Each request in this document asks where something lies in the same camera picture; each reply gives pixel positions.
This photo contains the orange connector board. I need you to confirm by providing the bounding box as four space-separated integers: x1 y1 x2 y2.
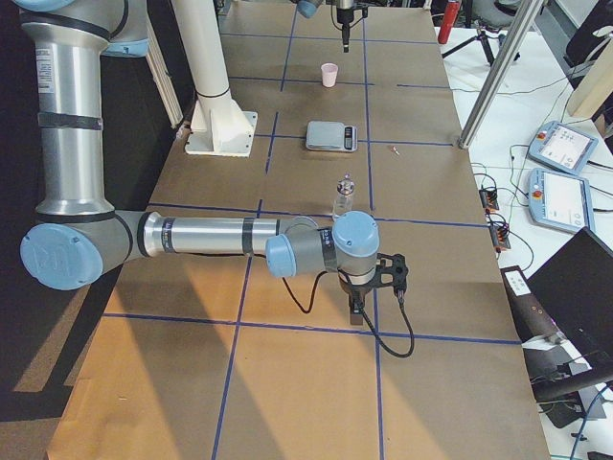
488 221 511 253
479 187 499 213

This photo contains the silver digital kitchen scale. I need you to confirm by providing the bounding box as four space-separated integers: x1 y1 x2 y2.
306 121 357 152

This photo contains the upper orange connector board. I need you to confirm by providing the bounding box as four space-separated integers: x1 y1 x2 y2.
479 187 499 213

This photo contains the aluminium frame post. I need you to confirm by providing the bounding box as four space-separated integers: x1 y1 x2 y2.
458 0 544 150

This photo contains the pink paper cup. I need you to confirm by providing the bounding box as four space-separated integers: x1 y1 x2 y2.
320 62 339 88

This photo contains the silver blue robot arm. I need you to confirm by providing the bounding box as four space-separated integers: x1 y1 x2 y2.
296 0 355 53
18 1 386 323

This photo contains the lower orange connector board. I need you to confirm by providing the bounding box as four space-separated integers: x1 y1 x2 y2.
488 221 511 253

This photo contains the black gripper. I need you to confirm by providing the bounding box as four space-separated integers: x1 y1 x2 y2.
336 7 353 53
338 271 378 325

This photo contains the red bottle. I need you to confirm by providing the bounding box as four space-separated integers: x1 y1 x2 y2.
437 0 461 44

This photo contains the clear glass sauce bottle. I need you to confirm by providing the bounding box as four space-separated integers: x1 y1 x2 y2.
331 173 355 220

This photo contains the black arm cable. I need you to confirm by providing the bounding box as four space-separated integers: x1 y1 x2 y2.
281 270 415 358

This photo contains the lower teach pendant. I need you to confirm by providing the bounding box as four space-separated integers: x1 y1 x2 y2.
527 168 596 234

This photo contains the black monitor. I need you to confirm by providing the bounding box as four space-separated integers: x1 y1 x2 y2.
528 227 613 367

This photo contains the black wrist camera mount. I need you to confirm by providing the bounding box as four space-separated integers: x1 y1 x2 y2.
373 253 409 297

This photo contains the black camera tripod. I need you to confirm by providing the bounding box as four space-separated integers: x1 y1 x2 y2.
442 27 507 66

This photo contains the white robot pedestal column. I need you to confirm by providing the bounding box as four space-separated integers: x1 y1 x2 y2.
172 0 258 157

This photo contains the black box with label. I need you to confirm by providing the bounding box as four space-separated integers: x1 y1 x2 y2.
501 265 566 345

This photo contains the upper teach pendant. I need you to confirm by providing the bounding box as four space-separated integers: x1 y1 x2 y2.
527 121 599 175

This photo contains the beige wooden board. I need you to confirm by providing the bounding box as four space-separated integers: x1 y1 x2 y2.
567 25 612 118

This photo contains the teach pendant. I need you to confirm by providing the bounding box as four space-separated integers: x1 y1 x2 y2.
527 121 599 175
527 168 596 234

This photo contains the blue cable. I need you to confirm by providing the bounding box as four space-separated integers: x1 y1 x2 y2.
569 382 613 460

